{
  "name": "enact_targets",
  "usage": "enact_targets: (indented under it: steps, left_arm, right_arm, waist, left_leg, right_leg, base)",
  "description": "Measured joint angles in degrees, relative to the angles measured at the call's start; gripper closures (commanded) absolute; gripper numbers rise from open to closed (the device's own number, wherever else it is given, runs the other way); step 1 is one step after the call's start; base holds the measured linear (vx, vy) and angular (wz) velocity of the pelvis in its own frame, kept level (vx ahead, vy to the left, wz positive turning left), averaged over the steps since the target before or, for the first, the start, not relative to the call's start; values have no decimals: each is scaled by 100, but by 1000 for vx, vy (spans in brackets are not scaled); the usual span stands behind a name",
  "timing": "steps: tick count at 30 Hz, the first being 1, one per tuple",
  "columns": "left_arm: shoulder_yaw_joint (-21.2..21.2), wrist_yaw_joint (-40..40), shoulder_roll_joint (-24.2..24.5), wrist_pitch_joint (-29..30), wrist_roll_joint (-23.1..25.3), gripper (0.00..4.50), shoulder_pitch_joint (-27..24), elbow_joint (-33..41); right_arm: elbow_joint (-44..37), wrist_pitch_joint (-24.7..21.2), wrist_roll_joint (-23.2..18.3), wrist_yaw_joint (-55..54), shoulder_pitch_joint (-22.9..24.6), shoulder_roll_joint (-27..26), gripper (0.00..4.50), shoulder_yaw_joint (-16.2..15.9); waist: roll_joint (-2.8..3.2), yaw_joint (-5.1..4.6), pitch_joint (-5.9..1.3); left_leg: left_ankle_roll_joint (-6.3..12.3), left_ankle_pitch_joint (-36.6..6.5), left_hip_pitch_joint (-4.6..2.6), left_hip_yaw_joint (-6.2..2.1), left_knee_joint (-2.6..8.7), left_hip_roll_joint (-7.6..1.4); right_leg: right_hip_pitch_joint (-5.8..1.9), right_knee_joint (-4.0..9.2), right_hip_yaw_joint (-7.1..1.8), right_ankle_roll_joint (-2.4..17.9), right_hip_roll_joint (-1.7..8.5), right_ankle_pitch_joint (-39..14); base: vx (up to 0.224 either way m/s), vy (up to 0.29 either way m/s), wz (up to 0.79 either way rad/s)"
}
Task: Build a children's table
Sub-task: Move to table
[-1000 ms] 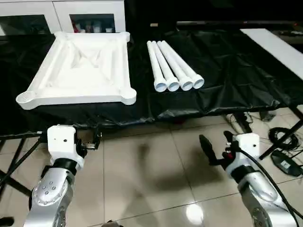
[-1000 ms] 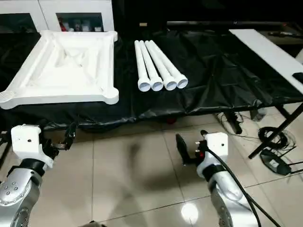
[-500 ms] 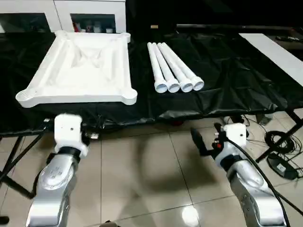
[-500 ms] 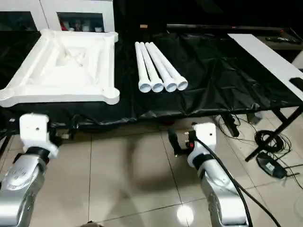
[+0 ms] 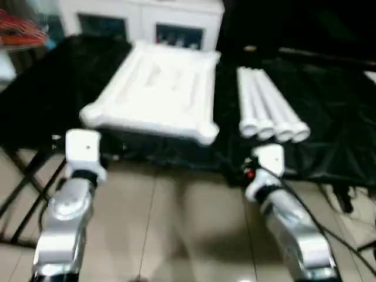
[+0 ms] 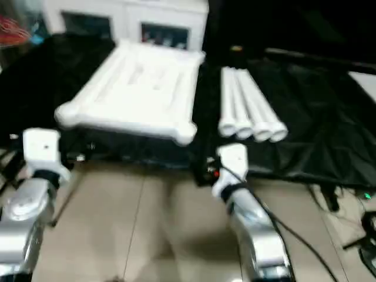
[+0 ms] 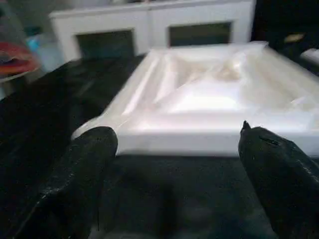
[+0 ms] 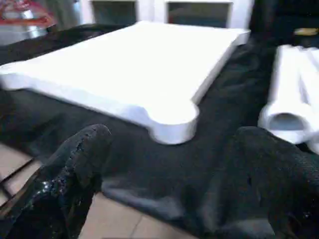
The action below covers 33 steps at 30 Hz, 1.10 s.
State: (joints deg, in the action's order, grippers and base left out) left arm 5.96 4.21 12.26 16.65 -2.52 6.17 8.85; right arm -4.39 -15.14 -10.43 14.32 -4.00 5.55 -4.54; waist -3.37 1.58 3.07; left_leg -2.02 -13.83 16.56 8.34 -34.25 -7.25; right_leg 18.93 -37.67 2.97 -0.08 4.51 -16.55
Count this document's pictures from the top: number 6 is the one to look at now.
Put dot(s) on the white plastic table leg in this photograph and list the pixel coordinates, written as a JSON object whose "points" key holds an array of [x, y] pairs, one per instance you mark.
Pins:
{"points": [[227, 100], [238, 101], [261, 100], [250, 101]]}

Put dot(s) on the white plastic table top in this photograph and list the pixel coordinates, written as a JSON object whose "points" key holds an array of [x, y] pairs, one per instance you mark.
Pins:
{"points": [[135, 88]]}

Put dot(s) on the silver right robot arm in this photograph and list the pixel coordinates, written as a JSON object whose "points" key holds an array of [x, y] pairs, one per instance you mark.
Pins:
{"points": [[258, 235]]}

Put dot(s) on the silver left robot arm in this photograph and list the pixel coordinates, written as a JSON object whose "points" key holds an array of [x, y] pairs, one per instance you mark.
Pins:
{"points": [[26, 211]]}

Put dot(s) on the black plastic mat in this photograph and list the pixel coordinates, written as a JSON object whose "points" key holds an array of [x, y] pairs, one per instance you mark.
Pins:
{"points": [[317, 117]]}

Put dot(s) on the small tan tag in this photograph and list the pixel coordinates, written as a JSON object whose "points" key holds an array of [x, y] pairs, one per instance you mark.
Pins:
{"points": [[237, 50]]}

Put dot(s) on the white cabinet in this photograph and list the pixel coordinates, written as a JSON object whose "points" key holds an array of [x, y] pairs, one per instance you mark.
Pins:
{"points": [[126, 14]]}

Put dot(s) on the white board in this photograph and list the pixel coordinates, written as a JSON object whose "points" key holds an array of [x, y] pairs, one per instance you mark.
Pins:
{"points": [[367, 85]]}

